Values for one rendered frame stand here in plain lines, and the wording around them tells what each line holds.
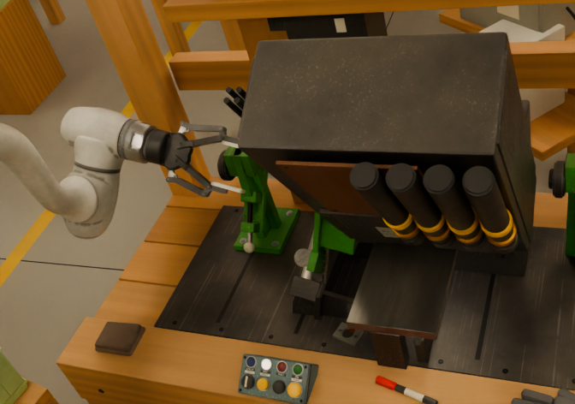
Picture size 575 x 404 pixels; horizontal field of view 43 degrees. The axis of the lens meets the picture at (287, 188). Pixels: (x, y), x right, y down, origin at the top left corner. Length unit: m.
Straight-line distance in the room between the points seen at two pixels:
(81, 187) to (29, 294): 1.95
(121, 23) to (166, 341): 0.76
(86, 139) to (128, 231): 1.95
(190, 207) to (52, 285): 1.52
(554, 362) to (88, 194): 1.00
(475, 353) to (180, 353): 0.64
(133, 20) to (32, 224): 2.22
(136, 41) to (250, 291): 0.67
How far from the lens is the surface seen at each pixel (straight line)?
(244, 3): 1.48
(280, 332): 1.64
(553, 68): 1.65
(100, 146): 1.62
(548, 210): 1.83
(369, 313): 1.32
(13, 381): 1.95
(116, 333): 1.76
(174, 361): 1.68
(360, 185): 0.93
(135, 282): 1.94
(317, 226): 1.41
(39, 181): 1.46
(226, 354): 1.64
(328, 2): 1.41
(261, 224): 1.78
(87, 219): 1.63
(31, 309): 3.45
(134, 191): 3.78
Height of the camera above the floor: 2.14
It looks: 39 degrees down
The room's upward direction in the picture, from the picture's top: 17 degrees counter-clockwise
